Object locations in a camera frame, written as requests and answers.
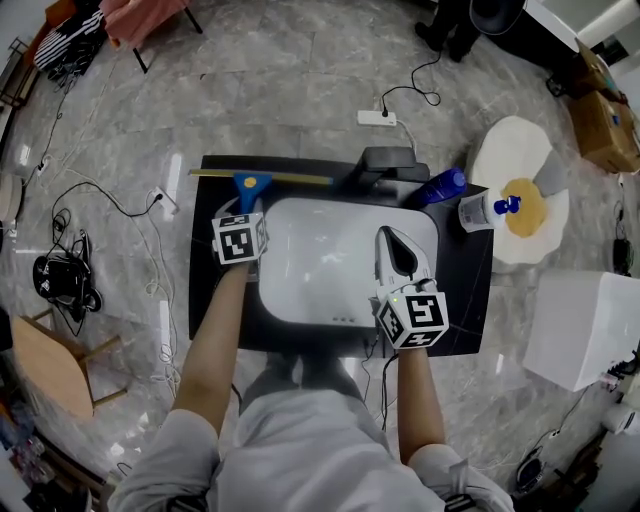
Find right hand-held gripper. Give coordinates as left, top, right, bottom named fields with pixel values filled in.
left=369, top=225, right=450, bottom=350

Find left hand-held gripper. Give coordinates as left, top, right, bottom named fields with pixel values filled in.
left=211, top=197, right=270, bottom=265

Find blue and yellow squeegee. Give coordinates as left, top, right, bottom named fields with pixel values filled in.
left=188, top=168, right=335, bottom=214

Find person's right forearm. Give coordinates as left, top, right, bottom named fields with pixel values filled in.
left=396, top=344, right=447, bottom=466

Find person's left forearm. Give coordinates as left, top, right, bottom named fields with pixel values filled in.
left=169, top=259, right=251, bottom=441

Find white sink basin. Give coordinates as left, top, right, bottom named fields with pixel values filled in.
left=258, top=197, right=441, bottom=329

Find white pump bottle blue cap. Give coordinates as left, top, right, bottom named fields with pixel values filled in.
left=458, top=192, right=523, bottom=235

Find black top wooden table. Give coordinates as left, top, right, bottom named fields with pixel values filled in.
left=187, top=154, right=496, bottom=359

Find black faucet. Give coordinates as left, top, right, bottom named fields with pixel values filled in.
left=349, top=146, right=431, bottom=189

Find person's grey trousers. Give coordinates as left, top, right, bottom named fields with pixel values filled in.
left=242, top=352, right=364, bottom=406

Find fried egg shaped cushion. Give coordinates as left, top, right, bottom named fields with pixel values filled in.
left=469, top=115, right=571, bottom=274

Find white cube cabinet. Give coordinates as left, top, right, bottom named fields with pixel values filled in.
left=522, top=269, right=640, bottom=393

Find black headset on floor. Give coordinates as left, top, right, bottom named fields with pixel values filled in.
left=32, top=229, right=104, bottom=321

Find pink armchair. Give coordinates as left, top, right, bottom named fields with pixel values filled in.
left=98, top=0, right=204, bottom=75

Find person's grey shirt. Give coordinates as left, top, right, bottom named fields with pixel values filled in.
left=107, top=389, right=514, bottom=512

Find round white tub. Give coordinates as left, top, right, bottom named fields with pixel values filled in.
left=0, top=172, right=26, bottom=221

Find orange sofa with striped blanket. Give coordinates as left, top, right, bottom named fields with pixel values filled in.
left=32, top=0, right=109, bottom=76

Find large cardboard box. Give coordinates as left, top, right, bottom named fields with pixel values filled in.
left=569, top=89, right=640, bottom=174

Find black round device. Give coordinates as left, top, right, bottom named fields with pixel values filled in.
left=514, top=447, right=546, bottom=494

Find light wooden side table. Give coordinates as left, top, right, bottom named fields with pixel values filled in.
left=10, top=308, right=129, bottom=421

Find black metal rack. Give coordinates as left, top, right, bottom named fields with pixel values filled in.
left=0, top=37, right=39, bottom=111

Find black bathtub with white rim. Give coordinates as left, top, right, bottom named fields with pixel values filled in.
left=499, top=0, right=581, bottom=66

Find small cardboard box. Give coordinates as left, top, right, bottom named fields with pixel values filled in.
left=574, top=37, right=626, bottom=101

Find black floor cable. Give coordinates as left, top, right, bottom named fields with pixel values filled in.
left=51, top=180, right=164, bottom=236

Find white floor cable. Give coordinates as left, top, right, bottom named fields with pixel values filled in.
left=144, top=214, right=181, bottom=396

